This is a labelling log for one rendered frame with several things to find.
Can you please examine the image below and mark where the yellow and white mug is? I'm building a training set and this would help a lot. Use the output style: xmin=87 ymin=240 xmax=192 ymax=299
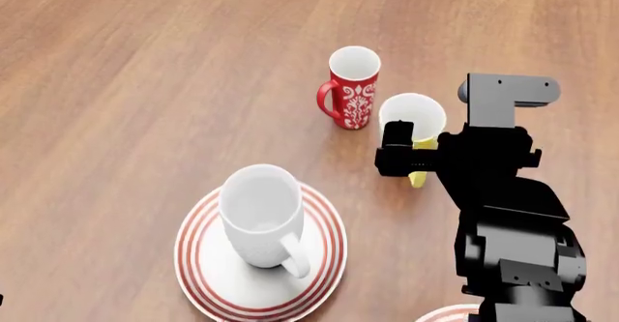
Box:
xmin=378 ymin=92 xmax=447 ymax=190

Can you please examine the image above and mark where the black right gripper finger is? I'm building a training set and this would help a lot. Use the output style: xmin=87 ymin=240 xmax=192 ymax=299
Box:
xmin=436 ymin=131 xmax=460 ymax=151
xmin=381 ymin=119 xmax=416 ymax=151

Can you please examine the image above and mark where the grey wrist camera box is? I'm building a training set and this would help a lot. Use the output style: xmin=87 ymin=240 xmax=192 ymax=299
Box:
xmin=457 ymin=73 xmax=562 ymax=130

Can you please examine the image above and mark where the red striped white plate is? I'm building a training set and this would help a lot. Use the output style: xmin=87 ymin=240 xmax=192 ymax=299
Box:
xmin=173 ymin=181 xmax=348 ymax=320
xmin=415 ymin=303 xmax=485 ymax=322

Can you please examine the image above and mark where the red patterned mug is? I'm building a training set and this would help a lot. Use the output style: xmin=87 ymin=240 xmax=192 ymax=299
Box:
xmin=316 ymin=44 xmax=382 ymax=131

